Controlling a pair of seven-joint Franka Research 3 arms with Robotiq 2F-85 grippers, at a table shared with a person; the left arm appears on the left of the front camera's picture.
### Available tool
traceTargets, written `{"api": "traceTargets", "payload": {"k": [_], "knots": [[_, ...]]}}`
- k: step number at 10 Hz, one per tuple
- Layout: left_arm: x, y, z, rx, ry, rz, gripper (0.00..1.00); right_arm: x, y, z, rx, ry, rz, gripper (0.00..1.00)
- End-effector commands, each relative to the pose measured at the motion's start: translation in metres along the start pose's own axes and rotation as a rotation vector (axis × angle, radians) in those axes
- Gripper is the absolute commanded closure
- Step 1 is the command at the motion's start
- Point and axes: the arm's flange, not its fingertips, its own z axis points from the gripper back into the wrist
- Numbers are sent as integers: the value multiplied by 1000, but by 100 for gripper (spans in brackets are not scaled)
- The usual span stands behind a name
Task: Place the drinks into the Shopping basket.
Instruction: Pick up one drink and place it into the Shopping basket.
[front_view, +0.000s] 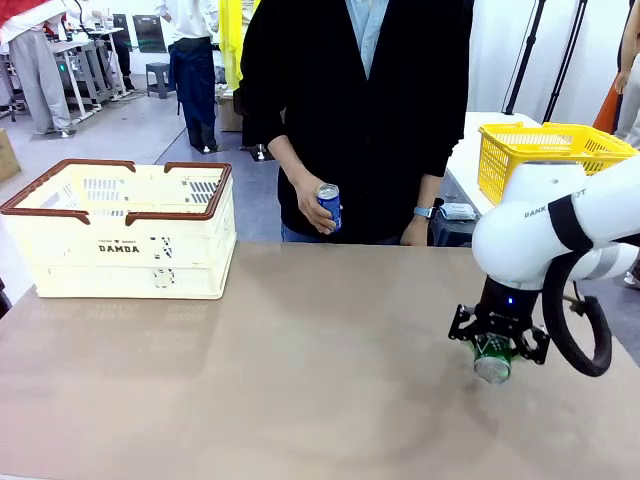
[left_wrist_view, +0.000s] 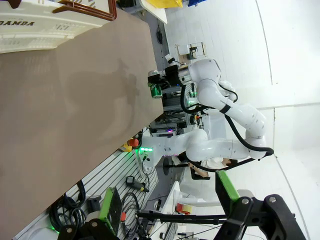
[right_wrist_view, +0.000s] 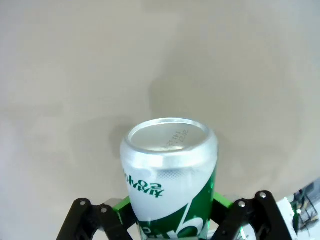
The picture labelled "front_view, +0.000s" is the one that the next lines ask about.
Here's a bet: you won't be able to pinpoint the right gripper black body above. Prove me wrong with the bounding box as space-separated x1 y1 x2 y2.
474 277 544 341

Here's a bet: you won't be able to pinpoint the green drink can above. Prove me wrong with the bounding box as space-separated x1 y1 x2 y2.
472 333 516 385

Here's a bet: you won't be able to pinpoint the blue drink can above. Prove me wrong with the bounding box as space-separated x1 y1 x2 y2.
315 183 344 233

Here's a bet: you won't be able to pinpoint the person's right forearm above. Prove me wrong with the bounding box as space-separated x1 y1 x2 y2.
267 134 314 194

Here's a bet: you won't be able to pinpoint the person's left forearm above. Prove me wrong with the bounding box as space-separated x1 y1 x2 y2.
417 174 442 211

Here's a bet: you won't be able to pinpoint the yellow plastic shopping basket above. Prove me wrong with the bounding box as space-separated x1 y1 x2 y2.
478 122 640 206

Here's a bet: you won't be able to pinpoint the person's left hand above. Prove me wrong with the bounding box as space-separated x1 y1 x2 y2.
401 214 431 247

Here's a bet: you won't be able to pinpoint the person's right hand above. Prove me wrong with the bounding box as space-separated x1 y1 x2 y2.
294 172 346 236

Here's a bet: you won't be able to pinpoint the black stool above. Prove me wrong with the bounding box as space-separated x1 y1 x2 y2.
429 197 476 247

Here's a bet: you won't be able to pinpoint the wet wipes pack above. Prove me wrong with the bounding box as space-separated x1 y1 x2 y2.
439 202 479 222

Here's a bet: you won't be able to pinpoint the white side table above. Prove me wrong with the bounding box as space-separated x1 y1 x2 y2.
444 110 546 216

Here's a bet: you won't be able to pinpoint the orange traffic cone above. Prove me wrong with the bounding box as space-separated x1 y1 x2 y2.
593 84 624 134

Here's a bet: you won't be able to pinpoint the bystander in beige trousers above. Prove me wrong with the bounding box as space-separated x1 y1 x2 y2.
613 0 640 151

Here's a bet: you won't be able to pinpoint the black tripod stand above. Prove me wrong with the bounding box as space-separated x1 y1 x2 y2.
503 0 590 124

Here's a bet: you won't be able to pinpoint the person in black cardigan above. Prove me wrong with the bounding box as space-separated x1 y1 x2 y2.
239 0 474 246

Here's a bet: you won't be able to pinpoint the cardboard box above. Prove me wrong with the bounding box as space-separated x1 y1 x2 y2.
0 128 22 184
215 94 246 132

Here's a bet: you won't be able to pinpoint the yellow hanging cloth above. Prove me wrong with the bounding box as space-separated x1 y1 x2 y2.
218 0 251 94

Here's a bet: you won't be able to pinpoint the bystander with navy apron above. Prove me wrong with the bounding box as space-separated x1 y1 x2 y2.
154 0 221 154

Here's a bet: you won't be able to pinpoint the grey plastic stool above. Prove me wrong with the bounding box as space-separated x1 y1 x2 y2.
145 62 177 100

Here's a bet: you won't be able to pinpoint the white grey workbench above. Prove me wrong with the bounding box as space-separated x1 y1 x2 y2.
49 27 126 121

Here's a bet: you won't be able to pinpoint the bystander in grey trousers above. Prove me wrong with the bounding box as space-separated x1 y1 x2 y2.
0 0 74 136

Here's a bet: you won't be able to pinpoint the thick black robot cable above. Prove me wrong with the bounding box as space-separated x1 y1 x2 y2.
542 249 614 379

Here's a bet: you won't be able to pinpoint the cream folding basket brown handles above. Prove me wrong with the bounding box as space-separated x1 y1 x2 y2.
0 158 239 301

